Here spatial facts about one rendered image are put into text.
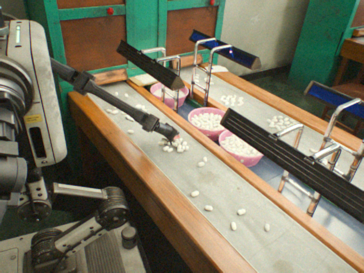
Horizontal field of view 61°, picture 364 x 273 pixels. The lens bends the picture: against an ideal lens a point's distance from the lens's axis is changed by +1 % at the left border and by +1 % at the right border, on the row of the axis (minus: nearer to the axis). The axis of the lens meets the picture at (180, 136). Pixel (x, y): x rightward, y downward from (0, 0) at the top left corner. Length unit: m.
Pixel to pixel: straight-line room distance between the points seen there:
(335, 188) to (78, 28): 1.65
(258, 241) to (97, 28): 1.56
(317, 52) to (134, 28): 2.57
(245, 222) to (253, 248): 0.12
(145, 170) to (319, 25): 3.18
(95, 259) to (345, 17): 3.44
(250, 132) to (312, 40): 3.12
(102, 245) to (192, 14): 1.74
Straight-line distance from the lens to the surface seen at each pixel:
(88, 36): 2.11
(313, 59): 4.23
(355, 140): 2.00
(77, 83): 1.57
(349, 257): 1.33
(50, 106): 0.84
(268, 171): 1.69
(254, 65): 1.87
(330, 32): 4.09
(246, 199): 1.40
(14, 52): 0.80
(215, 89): 2.28
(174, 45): 2.46
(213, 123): 1.87
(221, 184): 1.44
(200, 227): 1.23
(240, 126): 1.21
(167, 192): 1.34
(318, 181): 1.07
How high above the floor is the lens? 1.71
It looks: 34 degrees down
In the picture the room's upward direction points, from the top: 4 degrees clockwise
